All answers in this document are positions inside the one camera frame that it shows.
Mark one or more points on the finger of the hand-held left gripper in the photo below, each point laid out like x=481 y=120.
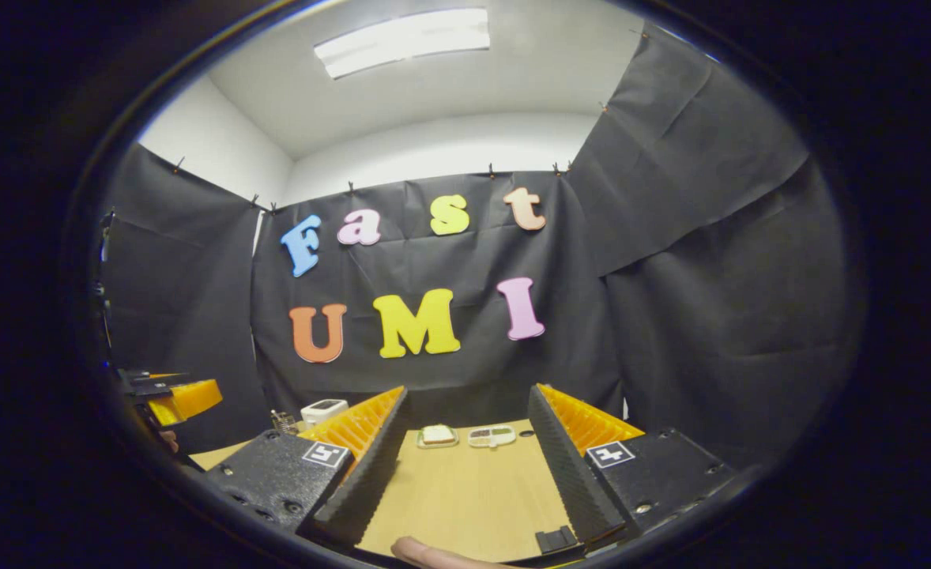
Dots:
x=193 y=399
x=167 y=375

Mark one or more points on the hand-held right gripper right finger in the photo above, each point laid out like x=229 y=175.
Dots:
x=568 y=466

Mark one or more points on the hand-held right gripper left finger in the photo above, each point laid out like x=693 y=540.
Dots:
x=367 y=474

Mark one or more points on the white toaster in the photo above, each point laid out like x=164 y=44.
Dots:
x=323 y=412

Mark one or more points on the white divided bean tray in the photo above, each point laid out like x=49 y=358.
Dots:
x=493 y=436

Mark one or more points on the sandwich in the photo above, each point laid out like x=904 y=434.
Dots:
x=437 y=434

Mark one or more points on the white rectangular plate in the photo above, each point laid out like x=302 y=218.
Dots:
x=457 y=439

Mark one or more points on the black backdrop cloth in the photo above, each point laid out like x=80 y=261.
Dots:
x=434 y=261

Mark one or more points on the large ceiling light panel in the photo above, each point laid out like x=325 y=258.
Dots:
x=402 y=39

